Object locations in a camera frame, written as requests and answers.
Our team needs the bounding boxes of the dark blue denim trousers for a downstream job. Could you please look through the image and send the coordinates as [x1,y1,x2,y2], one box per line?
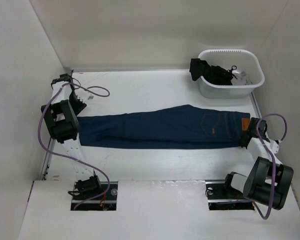
[78,104,251,150]

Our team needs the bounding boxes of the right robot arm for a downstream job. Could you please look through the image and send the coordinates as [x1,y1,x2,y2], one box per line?
[221,117,294,210]

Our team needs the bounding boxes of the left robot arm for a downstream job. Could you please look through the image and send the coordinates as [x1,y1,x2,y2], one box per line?
[41,73,103,201]

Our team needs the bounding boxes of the white patterned garment in basket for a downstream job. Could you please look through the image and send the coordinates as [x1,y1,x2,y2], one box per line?
[231,71,253,86]

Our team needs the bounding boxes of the black garment in basket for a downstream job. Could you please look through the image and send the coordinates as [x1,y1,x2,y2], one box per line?
[189,58,237,86]

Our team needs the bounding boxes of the white plastic basket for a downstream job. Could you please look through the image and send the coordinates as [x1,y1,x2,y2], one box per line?
[198,49,265,99]

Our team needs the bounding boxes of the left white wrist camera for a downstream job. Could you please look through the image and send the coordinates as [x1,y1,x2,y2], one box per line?
[76,90,95,103]

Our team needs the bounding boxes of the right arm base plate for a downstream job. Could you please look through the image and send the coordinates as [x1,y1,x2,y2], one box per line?
[205,180,255,211]

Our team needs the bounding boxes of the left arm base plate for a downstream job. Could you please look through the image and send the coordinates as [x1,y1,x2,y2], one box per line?
[68,182,119,211]

